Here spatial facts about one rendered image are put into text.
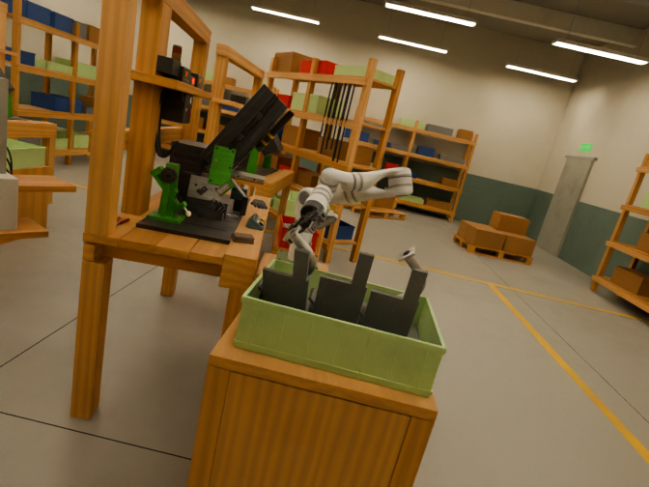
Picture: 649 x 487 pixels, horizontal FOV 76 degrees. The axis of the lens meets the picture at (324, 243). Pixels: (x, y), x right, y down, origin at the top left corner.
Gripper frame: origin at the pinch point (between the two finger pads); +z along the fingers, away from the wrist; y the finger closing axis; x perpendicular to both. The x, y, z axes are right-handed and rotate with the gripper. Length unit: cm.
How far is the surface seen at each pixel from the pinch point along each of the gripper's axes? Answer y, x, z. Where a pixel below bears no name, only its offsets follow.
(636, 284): 50, 481, -429
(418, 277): 23.6, 28.8, 0.0
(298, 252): 0.7, 1.9, 6.3
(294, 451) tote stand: -24, 46, 40
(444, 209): -269, 468, -824
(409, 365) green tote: 13, 46, 17
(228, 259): -55, 5, -21
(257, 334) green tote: -20.1, 13.6, 21.6
